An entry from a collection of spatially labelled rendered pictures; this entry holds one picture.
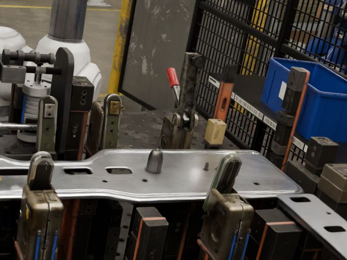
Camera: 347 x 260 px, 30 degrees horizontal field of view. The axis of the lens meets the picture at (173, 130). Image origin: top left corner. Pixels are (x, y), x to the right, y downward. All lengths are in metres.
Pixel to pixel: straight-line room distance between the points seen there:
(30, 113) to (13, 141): 0.09
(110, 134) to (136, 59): 3.05
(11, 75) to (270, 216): 0.60
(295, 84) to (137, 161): 0.47
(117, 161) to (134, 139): 0.96
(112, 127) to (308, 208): 0.46
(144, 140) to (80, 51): 0.56
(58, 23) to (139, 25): 2.58
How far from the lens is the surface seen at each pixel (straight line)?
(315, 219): 1.33
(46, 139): 1.39
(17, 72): 1.36
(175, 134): 1.51
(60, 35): 1.90
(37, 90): 1.42
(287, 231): 1.29
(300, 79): 1.63
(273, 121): 1.77
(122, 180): 1.29
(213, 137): 1.53
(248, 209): 1.19
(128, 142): 2.29
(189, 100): 1.50
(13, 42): 1.96
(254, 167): 1.49
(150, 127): 2.47
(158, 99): 4.33
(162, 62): 4.26
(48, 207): 1.07
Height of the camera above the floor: 1.55
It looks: 20 degrees down
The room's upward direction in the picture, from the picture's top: 12 degrees clockwise
